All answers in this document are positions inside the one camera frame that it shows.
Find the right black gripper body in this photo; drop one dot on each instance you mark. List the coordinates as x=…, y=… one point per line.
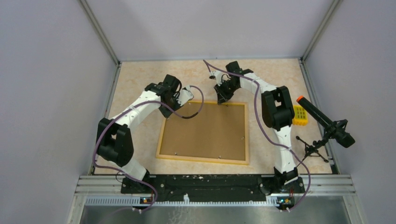
x=226, y=89

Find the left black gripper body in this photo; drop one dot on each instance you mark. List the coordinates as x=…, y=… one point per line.
x=173, y=103

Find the yellow picture frame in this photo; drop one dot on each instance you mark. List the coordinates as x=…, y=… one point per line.
x=217, y=134

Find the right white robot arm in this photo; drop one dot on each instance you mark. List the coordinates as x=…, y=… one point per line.
x=277, y=113

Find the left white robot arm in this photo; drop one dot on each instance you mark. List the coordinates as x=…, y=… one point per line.
x=114, y=136

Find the yellow screw box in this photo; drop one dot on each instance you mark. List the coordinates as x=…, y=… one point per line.
x=301, y=117

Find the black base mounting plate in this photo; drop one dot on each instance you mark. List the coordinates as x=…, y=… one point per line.
x=212, y=188

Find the black mini tripod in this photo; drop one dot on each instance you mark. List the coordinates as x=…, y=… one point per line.
x=313, y=149

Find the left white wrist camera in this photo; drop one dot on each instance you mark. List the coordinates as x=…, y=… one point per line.
x=185, y=95

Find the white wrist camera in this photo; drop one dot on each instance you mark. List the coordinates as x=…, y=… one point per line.
x=185, y=95
x=217, y=76

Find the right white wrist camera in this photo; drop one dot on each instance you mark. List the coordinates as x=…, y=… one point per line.
x=217, y=76

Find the white cable duct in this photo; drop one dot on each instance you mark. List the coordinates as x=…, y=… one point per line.
x=137, y=201

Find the aluminium front rail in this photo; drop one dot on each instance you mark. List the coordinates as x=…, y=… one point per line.
x=321, y=185

